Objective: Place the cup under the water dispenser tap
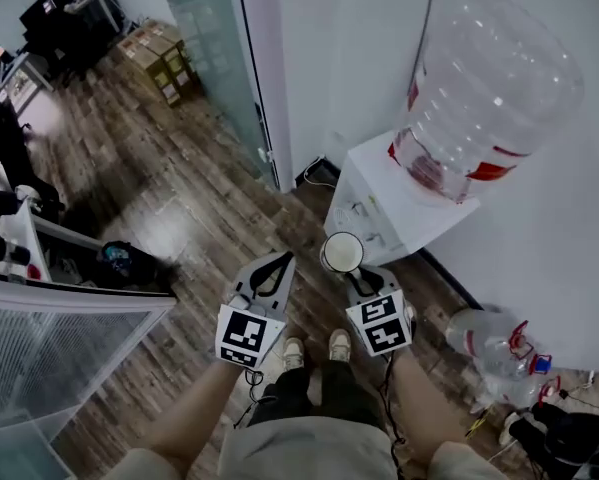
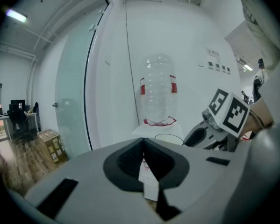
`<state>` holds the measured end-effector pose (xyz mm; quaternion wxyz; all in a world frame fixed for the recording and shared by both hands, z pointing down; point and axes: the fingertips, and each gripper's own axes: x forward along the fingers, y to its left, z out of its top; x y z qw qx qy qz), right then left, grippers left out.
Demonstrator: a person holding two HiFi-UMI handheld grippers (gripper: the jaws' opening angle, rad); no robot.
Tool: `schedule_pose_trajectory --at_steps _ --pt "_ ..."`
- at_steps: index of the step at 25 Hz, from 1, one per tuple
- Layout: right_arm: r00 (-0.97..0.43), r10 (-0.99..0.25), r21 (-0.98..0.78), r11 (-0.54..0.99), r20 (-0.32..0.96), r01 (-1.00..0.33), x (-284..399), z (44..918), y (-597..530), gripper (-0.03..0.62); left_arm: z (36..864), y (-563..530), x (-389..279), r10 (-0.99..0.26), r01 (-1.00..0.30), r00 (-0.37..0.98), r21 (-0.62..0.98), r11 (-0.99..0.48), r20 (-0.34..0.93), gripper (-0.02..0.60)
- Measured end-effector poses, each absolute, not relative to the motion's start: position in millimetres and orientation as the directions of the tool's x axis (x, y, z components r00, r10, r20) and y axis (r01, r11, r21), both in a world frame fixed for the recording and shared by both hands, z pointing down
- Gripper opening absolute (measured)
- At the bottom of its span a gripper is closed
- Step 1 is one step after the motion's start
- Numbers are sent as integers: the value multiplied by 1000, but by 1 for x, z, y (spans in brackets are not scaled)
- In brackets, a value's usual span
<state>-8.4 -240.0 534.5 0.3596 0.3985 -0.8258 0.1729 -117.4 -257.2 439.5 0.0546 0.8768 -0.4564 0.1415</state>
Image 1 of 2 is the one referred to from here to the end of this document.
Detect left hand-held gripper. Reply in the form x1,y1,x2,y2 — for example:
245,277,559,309
214,251,298,370

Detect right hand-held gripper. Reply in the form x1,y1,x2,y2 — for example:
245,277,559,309
345,265,415,358

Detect white cup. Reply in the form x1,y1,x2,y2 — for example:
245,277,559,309
320,231,366,275

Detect white water dispenser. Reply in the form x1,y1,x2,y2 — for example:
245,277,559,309
323,129,482,267

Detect person's right forearm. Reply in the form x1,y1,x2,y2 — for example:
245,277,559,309
388,349,474,465

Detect person's left forearm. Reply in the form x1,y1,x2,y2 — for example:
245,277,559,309
142,357,246,465

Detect empty clear water jug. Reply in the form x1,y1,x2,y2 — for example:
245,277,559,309
445,306,536,370
471,352,563,415

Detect large clear water jug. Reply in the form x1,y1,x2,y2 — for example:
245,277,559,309
387,0,586,205

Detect person's right beige shoe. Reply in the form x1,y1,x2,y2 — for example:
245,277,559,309
328,328,353,364

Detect person's beige shoe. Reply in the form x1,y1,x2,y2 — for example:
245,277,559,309
328,328,353,364
282,337,306,372

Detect person's left beige shoe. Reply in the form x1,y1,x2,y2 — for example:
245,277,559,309
282,337,306,372

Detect person's black trousers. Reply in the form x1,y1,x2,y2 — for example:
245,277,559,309
247,359,386,430

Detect black backpack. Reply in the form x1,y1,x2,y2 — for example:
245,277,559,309
95,240,181,295

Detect person's beige shirt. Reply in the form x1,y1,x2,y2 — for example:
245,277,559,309
102,414,511,480

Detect frosted glass door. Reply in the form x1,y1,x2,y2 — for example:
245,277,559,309
154,0,281,193

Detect cardboard box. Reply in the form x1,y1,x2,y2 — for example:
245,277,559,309
151,19,201,89
137,26,194,100
116,35,183,108

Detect black bag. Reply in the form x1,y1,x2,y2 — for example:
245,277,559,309
507,401,599,480

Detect white desk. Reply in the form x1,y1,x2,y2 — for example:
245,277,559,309
0,51,56,119

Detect black monitor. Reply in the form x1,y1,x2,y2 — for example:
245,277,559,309
18,0,81,37

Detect white wall cable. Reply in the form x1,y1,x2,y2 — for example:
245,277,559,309
302,156,338,190

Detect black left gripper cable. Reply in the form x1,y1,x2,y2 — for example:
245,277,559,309
232,367,266,430

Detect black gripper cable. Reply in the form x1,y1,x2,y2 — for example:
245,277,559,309
232,367,266,430
377,352,408,472

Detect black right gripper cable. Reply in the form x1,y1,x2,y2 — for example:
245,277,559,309
377,352,408,472

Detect yellow cable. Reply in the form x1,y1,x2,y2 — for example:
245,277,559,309
465,406,496,440

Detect glass partition with white frame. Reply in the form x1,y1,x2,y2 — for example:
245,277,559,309
0,271,178,480

